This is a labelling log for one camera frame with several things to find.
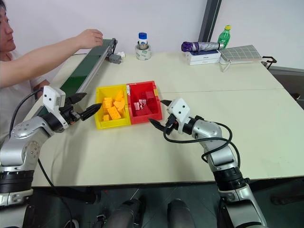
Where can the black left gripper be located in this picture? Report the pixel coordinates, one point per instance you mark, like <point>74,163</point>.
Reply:
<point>71,116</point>

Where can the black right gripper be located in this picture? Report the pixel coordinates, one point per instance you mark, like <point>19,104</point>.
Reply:
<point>171,124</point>

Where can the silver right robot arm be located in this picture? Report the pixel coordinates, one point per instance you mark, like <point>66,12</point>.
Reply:
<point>218,142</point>

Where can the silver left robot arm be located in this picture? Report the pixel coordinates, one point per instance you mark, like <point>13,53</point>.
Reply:
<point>21,142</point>

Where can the person's bare forearm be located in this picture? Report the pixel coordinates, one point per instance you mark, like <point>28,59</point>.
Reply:
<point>35,61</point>

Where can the green conveyor belt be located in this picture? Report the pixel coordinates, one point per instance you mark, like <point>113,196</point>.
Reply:
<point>83,71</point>

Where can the person's bare hand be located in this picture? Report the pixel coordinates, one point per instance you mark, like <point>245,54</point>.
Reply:
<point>91,38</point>

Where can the red plastic bin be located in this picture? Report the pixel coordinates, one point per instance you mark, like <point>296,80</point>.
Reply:
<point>156,114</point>

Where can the tall red block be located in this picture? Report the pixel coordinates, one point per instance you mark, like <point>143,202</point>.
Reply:
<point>153,106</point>

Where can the yellow plastic bin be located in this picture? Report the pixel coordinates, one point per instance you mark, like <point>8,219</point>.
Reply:
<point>99,118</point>

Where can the red cube block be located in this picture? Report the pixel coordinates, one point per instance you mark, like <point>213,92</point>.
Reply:
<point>149,95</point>

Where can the red studded brick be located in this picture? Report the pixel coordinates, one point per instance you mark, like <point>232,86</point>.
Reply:
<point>138,106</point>

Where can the small yellow brick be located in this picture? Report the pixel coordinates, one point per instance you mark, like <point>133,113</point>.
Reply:
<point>106,118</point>

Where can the large yellow studded brick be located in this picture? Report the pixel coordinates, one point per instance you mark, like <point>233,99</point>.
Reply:
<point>114,113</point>

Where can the yellow half-round block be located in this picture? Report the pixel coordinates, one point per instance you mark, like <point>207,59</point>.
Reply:
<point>119,105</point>

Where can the yellow triangular block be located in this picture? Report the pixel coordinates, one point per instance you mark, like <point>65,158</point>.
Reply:
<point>120,95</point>

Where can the crumpled white paper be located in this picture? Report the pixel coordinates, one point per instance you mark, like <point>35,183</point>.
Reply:
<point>121,54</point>

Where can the white phone box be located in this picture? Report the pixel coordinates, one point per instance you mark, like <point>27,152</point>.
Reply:
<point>202,54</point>
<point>204,61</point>

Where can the person's white shirt torso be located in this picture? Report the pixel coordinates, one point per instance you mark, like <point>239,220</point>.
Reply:
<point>14,95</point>

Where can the white bottle blue cap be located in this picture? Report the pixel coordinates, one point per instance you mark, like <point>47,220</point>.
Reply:
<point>143,39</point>

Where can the purple folded umbrella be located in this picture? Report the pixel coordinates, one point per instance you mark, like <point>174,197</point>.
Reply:
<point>199,46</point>

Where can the green plastic bottle yellow cap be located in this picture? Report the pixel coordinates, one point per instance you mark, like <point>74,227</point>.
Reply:
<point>224,38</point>

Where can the grey checked pouch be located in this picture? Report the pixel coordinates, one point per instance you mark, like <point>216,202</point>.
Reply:
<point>240,53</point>

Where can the dark rounded shape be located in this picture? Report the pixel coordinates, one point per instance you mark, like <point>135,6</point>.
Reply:
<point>126,213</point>
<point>180,213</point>

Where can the person's head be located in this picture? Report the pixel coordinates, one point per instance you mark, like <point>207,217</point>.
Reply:
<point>6,31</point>

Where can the black table clamp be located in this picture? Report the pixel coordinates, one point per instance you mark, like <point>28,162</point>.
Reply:
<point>269,61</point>

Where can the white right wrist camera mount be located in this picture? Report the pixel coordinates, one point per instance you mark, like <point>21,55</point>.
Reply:
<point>178,109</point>

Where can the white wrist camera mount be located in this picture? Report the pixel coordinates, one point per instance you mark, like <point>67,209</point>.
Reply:
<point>178,109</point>
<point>51,97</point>

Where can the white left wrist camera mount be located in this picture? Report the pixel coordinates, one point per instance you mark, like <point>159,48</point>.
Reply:
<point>51,97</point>

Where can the grey wall pillar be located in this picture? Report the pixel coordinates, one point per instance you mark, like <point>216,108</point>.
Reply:
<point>209,21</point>

